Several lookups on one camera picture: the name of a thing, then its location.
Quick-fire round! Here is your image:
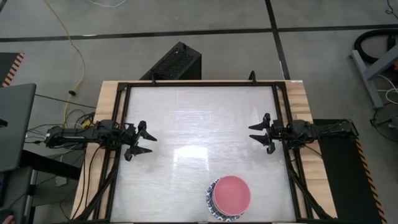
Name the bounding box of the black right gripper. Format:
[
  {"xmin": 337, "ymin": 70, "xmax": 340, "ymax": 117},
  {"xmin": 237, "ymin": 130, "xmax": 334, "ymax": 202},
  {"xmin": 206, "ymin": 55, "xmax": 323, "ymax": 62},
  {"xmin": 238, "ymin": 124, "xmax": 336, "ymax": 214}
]
[{"xmin": 248, "ymin": 113, "xmax": 285, "ymax": 155}]

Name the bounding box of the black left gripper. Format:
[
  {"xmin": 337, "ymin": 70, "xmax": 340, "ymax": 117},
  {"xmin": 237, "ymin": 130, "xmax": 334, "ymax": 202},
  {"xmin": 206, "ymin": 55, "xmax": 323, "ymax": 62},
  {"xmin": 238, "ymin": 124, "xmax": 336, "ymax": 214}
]
[{"xmin": 119, "ymin": 120, "xmax": 158, "ymax": 162}]

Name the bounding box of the pink bowl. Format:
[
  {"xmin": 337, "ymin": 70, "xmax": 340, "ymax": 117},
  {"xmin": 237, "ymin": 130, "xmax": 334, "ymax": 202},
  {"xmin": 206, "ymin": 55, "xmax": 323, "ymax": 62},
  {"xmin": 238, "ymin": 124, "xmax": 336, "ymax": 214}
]
[{"xmin": 213, "ymin": 175, "xmax": 252, "ymax": 217}]

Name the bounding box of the blue patterned paper bowl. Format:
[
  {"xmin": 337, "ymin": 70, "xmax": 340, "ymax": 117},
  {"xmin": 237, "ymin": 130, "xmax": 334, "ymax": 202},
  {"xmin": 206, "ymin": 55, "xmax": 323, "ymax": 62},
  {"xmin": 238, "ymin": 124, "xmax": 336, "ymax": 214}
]
[{"xmin": 205, "ymin": 177, "xmax": 249, "ymax": 223}]

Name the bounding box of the black computer tower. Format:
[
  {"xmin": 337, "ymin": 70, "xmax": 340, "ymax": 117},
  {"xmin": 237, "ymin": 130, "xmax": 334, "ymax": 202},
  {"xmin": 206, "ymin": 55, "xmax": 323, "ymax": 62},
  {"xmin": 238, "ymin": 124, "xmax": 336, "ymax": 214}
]
[{"xmin": 139, "ymin": 41, "xmax": 202, "ymax": 81}]

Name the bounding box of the hazard striped black platform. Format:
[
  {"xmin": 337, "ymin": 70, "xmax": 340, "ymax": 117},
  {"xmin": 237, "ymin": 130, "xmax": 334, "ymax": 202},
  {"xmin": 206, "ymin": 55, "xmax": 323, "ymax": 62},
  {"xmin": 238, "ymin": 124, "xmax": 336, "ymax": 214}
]
[{"xmin": 312, "ymin": 118, "xmax": 388, "ymax": 224}]

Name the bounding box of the grey metal stand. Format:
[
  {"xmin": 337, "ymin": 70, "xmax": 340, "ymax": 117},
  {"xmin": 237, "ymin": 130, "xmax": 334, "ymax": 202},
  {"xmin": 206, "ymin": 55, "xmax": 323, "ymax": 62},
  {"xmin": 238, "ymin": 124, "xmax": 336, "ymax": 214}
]
[{"xmin": 350, "ymin": 46, "xmax": 398, "ymax": 109}]

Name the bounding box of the grey monitor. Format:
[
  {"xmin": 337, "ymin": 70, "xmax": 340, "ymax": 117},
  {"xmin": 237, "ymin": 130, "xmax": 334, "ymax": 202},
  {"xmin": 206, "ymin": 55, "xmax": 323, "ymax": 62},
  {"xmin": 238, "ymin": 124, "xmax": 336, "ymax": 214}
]
[{"xmin": 0, "ymin": 83, "xmax": 37, "ymax": 172}]

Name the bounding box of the hazard striped black mat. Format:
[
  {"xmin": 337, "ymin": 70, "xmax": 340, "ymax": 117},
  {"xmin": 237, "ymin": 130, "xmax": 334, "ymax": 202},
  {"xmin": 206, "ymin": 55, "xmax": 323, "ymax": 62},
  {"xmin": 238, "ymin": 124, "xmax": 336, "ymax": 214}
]
[{"xmin": 0, "ymin": 52, "xmax": 25, "ymax": 88}]

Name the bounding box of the black metal table frame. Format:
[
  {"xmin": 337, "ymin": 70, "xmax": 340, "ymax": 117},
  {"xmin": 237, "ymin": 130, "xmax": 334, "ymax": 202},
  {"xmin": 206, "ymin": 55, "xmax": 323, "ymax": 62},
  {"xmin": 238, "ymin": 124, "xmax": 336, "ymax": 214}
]
[{"xmin": 74, "ymin": 79, "xmax": 330, "ymax": 224}]

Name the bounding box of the black floor cable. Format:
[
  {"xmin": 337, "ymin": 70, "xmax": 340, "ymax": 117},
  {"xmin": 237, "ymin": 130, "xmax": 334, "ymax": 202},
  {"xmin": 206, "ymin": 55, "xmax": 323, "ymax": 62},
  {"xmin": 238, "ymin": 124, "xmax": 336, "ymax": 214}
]
[{"xmin": 34, "ymin": 90, "xmax": 97, "ymax": 110}]

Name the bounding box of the yellow cable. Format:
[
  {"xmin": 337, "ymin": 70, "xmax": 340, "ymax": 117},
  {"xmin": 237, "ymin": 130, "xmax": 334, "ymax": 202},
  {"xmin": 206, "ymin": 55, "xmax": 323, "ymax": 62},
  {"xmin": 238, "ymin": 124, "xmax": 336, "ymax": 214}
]
[{"xmin": 43, "ymin": 0, "xmax": 86, "ymax": 129}]

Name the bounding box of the black cable loop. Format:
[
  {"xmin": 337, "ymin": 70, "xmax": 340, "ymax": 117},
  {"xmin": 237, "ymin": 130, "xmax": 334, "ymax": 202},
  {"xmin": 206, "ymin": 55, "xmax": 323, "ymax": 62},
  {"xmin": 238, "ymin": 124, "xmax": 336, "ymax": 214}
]
[{"xmin": 369, "ymin": 102, "xmax": 398, "ymax": 146}]

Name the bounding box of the white cable bundle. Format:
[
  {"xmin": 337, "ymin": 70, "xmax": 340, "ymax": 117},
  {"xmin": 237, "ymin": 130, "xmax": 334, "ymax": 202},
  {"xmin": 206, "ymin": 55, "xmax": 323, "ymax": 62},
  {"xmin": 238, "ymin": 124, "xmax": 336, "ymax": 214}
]
[{"xmin": 376, "ymin": 74, "xmax": 398, "ymax": 105}]

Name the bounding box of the black hose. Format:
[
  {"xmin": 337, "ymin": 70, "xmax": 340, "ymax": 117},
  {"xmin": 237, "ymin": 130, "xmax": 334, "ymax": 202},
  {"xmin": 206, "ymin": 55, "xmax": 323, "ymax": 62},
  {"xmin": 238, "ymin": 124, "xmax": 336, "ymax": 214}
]
[{"xmin": 354, "ymin": 28, "xmax": 398, "ymax": 65}]

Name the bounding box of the white floor cable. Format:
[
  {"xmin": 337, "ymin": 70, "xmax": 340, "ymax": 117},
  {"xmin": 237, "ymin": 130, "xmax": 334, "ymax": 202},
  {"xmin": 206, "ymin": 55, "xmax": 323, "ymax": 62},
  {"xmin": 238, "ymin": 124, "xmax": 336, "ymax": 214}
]
[{"xmin": 86, "ymin": 0, "xmax": 128, "ymax": 9}]

